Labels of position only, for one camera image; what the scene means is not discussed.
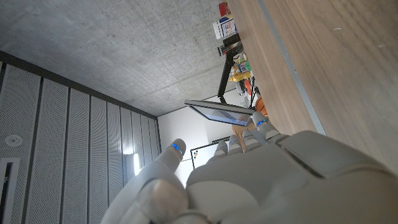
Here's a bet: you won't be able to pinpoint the whiteboard with black frame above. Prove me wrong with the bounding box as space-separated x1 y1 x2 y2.
189 136 233 170

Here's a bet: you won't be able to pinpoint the red small box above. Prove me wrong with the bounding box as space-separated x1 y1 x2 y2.
218 2 231 17

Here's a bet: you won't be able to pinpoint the black computer monitor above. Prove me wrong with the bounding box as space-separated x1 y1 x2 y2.
184 99 256 127

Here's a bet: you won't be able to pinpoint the orange basketball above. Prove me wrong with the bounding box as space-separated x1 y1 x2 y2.
254 96 269 118

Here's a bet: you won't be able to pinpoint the glowing wall light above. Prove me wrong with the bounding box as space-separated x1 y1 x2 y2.
123 152 141 177

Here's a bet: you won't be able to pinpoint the white canister blue label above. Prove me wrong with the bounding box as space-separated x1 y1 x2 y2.
212 15 238 40

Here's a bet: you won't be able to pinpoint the round ceiling sensor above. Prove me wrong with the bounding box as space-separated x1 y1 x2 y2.
4 134 24 147

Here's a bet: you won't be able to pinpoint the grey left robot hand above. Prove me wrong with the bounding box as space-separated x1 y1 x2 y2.
101 111 398 224

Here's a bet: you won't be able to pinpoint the yellow and green items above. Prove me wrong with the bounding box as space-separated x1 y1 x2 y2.
229 70 252 83

